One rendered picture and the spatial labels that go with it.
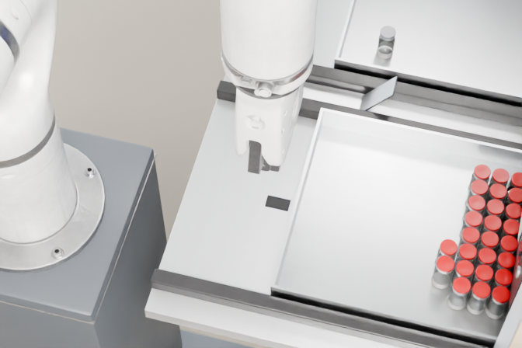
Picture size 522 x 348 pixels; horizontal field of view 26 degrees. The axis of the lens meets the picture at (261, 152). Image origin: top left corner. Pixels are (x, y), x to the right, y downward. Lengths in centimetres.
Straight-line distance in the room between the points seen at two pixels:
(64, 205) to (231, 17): 50
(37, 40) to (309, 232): 41
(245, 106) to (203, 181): 40
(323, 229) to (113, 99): 127
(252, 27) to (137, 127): 161
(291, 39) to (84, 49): 175
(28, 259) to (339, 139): 42
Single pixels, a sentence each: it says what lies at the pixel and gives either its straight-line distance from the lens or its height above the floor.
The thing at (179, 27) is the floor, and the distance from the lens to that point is 270.
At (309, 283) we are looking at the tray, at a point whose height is 88.
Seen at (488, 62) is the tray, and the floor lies 88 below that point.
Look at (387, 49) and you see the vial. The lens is 152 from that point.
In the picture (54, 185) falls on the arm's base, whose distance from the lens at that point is 134.
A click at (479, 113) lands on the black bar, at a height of 89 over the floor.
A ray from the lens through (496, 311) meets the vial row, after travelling 134.
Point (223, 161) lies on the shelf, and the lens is 144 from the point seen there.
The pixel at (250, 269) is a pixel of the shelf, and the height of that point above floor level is 88.
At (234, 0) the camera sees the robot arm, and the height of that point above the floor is 138.
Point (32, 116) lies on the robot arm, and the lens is 123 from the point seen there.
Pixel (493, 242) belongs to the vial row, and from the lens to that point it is 135.
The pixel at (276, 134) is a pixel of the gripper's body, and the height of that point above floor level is 121.
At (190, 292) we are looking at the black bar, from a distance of 133.
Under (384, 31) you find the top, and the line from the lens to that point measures 151.
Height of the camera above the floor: 210
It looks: 57 degrees down
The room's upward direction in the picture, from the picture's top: straight up
